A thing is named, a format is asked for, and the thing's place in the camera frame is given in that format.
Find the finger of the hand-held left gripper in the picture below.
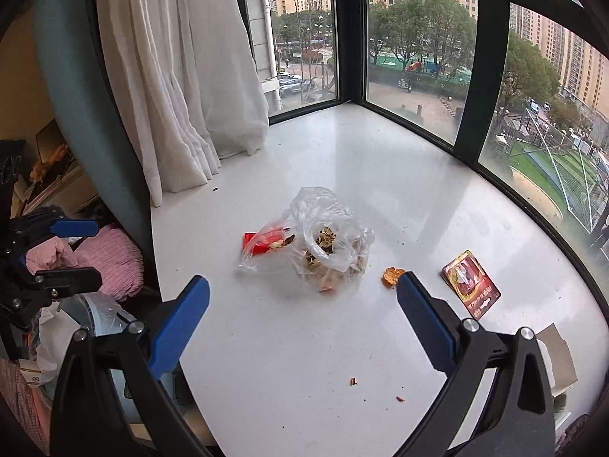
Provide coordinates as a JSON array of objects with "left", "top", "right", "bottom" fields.
[
  {"left": 19, "top": 267, "right": 104, "bottom": 319},
  {"left": 10, "top": 206, "right": 99, "bottom": 248}
]

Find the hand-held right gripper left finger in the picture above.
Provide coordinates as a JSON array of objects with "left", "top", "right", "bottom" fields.
[{"left": 50, "top": 275, "right": 215, "bottom": 457}]

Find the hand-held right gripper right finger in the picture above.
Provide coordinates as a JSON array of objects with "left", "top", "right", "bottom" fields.
[{"left": 395, "top": 271, "right": 557, "bottom": 457}]

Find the red gold battery package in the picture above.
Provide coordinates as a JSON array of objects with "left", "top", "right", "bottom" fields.
[{"left": 442, "top": 250, "right": 502, "bottom": 321}]

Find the light blue trash can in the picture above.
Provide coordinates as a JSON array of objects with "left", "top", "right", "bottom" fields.
[{"left": 33, "top": 290, "right": 191, "bottom": 443}]

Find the red snack packet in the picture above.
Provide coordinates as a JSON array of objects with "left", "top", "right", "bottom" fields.
[{"left": 242, "top": 231, "right": 286, "bottom": 257}]

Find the clear bag of nut shells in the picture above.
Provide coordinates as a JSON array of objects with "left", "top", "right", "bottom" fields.
[{"left": 238, "top": 187, "right": 375, "bottom": 294}]

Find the white desk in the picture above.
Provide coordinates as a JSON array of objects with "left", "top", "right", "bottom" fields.
[{"left": 12, "top": 159, "right": 98, "bottom": 217}]

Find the pink ribbed blanket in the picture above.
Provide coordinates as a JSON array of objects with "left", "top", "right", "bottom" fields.
[{"left": 76, "top": 227, "right": 145, "bottom": 302}]

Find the orange plush toy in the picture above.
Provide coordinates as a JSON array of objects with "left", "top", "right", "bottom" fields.
[{"left": 29, "top": 144, "right": 71, "bottom": 182}]

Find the black monitor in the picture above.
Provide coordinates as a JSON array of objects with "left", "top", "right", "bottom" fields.
[{"left": 35, "top": 119, "right": 65, "bottom": 163}]

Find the pink printed cloth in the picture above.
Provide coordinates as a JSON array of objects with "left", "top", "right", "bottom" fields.
[{"left": 0, "top": 357, "right": 51, "bottom": 455}]

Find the beige cardboard piece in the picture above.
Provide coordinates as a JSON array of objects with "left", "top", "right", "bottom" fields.
[{"left": 535, "top": 323, "right": 579, "bottom": 397}]

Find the teal thick curtain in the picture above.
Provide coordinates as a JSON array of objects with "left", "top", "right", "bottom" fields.
[{"left": 33, "top": 0, "right": 158, "bottom": 267}]

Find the white sheer curtain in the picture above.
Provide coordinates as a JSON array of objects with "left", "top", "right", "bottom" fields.
[{"left": 95, "top": 0, "right": 271, "bottom": 208}]

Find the dark window frame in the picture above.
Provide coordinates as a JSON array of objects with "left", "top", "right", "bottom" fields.
[{"left": 231, "top": 0, "right": 609, "bottom": 291}]

